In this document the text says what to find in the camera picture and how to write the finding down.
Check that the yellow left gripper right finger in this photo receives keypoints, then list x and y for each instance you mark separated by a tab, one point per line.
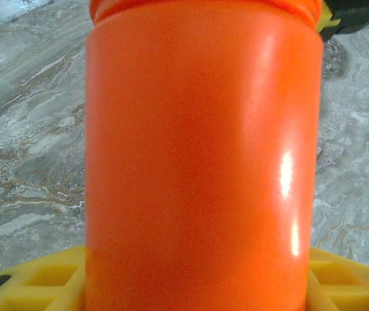
340	262

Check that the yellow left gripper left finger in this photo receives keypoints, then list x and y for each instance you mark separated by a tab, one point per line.
58	259

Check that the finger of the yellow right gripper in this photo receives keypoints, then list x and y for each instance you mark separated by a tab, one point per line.
328	20

